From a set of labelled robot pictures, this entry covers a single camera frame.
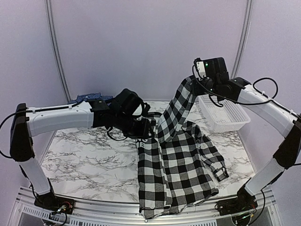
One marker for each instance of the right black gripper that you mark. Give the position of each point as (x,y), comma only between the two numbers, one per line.
(196,90)

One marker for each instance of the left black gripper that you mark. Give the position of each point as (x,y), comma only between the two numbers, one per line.
(144,131)

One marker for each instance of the black white plaid shirt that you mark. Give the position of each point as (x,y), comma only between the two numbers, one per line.
(177,168)

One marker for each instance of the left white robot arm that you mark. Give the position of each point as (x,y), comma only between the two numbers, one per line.
(28,122)

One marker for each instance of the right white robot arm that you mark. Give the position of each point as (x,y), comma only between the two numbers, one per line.
(286,122)

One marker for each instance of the white plastic basket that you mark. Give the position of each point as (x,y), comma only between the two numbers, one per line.
(230,117)

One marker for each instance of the blue checked folded shirt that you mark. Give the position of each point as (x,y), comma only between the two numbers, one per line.
(91,96)

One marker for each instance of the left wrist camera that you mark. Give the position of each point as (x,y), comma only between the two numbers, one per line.
(128,103)

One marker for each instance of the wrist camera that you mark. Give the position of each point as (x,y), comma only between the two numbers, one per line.
(210,68)
(128,103)

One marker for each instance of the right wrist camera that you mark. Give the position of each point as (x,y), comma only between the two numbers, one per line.
(210,68)

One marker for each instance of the right wall aluminium rail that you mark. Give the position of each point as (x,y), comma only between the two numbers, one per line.
(243,38)

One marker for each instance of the wall aluminium rail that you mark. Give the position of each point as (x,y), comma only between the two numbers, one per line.
(55,48)
(243,38)

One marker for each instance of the front aluminium frame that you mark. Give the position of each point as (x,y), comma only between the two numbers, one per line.
(98,213)

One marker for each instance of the left wall aluminium rail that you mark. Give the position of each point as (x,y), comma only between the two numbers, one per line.
(55,48)

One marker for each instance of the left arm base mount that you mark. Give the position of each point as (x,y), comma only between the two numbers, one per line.
(54,205)

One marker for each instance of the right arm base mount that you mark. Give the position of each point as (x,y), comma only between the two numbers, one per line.
(234,205)

